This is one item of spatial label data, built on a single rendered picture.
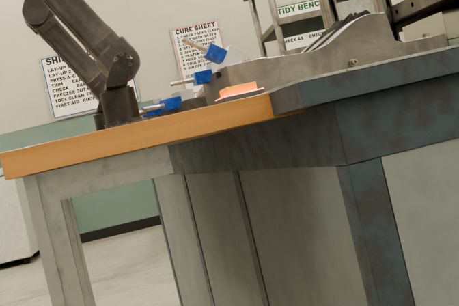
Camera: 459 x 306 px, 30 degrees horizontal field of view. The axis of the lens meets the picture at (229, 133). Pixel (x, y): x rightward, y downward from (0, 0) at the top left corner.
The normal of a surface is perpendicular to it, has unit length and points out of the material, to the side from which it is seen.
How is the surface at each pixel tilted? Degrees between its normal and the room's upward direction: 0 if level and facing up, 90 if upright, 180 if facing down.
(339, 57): 90
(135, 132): 90
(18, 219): 90
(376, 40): 90
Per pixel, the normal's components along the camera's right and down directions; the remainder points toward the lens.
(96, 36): -0.01, -0.17
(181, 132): 0.18, -0.04
